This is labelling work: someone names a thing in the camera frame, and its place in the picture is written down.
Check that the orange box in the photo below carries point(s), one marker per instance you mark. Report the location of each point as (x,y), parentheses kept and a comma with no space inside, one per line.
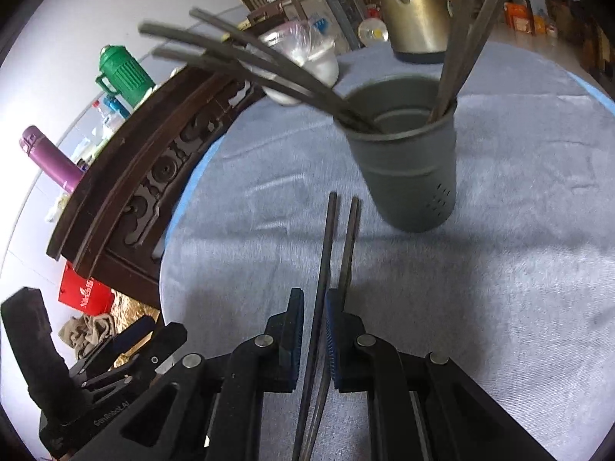
(520,17)

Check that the purple insulated bottle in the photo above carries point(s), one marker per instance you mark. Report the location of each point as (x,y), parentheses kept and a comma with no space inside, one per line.
(48,153)

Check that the grey fleece tablecloth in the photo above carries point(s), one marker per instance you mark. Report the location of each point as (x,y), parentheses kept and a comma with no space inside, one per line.
(504,249)

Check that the bronze electric kettle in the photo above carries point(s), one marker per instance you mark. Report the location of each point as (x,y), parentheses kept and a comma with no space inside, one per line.
(413,19)

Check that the white bowl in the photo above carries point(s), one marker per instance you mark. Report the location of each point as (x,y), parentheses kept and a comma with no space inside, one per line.
(322,65)

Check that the green thermos jug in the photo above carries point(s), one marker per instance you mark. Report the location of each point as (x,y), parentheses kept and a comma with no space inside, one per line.
(125,74)

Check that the red paper bag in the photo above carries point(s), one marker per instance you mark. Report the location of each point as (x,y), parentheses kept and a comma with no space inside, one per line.
(81,293)

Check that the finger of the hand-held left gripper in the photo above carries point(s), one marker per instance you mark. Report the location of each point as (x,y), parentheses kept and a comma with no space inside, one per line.
(129,338)
(166,345)

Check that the grey metal utensil holder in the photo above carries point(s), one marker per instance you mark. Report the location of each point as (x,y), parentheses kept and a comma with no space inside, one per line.
(408,177)

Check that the dark carved wooden table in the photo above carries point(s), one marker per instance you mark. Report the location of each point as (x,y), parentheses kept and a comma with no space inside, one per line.
(158,173)

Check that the beige crumpled cloth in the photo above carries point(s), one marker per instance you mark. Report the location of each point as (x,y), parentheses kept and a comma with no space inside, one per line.
(89,331)

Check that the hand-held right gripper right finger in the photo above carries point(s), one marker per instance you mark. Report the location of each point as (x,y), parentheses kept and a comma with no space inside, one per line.
(334,345)

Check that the clear plastic water bottle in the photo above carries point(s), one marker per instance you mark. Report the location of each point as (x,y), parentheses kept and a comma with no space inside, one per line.
(113,113)

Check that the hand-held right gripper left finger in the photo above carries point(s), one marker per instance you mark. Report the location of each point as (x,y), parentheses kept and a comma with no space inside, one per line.
(297,341)

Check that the clear plastic bag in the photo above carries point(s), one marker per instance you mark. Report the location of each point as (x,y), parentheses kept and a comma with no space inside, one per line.
(298,41)

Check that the blue table cover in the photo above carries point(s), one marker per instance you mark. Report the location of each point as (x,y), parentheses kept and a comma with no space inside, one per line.
(192,187)

